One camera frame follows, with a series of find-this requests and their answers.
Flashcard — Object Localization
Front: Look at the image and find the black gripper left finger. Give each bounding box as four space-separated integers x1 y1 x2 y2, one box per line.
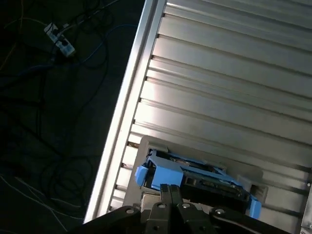
82 184 173 234

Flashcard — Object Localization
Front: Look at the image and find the hard disk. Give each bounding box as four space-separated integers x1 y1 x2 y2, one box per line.
135 148 263 219

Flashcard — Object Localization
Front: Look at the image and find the white floor cable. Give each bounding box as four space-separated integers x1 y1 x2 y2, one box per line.
0 174 85 234

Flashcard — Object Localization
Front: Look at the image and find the black floor cable tangle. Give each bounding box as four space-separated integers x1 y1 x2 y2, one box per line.
0 0 117 220

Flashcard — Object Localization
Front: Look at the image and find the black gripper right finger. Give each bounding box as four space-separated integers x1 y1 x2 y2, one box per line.
171 184 293 234

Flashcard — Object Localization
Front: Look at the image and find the white power strip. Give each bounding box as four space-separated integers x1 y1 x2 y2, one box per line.
43 21 77 59

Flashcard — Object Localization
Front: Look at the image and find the grey parts rack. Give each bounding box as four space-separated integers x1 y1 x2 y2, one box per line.
123 135 269 216

